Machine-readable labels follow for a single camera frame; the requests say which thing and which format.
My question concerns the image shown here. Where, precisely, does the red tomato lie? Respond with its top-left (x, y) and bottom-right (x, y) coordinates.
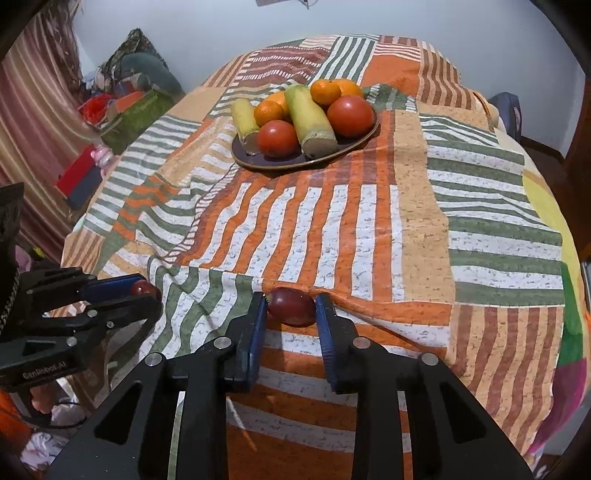
top-left (327, 95), bottom-right (375, 138)
top-left (257, 120), bottom-right (300, 158)

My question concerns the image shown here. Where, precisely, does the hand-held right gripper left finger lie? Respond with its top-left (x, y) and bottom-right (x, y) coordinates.
top-left (46, 292), bottom-right (269, 480)

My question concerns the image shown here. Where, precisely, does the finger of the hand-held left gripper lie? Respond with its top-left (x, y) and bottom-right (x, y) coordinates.
top-left (25, 294), bottom-right (163, 352)
top-left (24, 267), bottom-right (149, 306)

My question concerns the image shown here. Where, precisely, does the purple plate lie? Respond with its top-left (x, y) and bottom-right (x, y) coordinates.
top-left (231, 99), bottom-right (380, 171)

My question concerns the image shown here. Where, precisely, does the dark patterned cushion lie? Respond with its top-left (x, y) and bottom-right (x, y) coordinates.
top-left (100, 28), bottom-right (168, 81)

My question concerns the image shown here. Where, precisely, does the orange box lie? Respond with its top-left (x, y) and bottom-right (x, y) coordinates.
top-left (107, 90), bottom-right (146, 116)

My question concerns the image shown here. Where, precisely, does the pink toy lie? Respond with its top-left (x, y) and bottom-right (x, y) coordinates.
top-left (91, 144), bottom-right (116, 169)

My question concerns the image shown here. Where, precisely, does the small tangerine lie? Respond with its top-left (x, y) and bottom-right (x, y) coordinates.
top-left (310, 79), bottom-right (342, 107)
top-left (253, 100), bottom-right (284, 127)

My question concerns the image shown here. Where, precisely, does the striped red curtain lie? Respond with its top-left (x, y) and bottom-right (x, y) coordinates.
top-left (0, 9), bottom-right (100, 264)

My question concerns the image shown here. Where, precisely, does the red and blue box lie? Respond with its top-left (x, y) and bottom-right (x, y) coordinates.
top-left (55, 144), bottom-right (105, 210)

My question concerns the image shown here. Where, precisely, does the colourful bedsheet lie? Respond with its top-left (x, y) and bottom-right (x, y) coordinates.
top-left (521, 173), bottom-right (591, 467)

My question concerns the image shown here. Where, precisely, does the large orange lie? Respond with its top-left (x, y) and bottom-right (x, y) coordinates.
top-left (265, 91), bottom-right (291, 116)
top-left (333, 78), bottom-right (365, 100)

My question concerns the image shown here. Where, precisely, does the red bag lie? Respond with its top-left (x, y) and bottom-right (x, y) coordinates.
top-left (78, 95), bottom-right (114, 123)

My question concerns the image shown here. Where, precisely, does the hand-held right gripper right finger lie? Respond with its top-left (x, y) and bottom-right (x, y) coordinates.
top-left (315, 294), bottom-right (534, 480)

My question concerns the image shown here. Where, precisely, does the striped patchwork blanket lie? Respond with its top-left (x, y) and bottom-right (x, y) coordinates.
top-left (60, 33), bottom-right (575, 480)

